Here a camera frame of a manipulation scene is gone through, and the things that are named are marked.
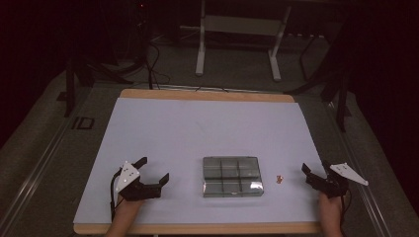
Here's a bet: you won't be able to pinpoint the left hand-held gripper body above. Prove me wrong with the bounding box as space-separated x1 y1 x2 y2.
115 160 163 202

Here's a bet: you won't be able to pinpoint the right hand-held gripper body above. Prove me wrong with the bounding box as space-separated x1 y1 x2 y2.
305 161 370 199

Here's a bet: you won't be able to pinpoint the clear plastic compartment box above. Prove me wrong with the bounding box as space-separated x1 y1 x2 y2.
202 155 265 198

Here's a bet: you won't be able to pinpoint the person's left hand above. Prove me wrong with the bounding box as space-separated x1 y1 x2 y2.
115 197 146 220

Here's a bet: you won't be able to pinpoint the person's right hand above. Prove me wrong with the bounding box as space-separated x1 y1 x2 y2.
317 193 345 225

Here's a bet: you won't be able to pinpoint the white table mat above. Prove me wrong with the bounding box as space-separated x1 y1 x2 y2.
72 97 344 225

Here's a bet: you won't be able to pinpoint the black stand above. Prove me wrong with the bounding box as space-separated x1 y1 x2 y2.
285 19 352 133
56 48 134 119

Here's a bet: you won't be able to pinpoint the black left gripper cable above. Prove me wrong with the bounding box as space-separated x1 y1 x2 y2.
110 167 124 222

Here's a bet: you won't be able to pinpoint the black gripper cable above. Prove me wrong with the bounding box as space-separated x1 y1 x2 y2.
340 189 352 237
110 167 124 222

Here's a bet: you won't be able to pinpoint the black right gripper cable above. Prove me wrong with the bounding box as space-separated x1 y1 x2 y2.
340 189 352 237

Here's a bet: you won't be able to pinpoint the metal floor rail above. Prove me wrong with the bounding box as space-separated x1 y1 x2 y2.
0 98 87 231
324 102 391 237

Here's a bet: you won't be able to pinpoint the black floor cables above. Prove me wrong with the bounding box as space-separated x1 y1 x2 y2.
143 19 172 91

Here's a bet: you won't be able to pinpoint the white metal desk frame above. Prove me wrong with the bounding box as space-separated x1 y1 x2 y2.
195 0 293 82

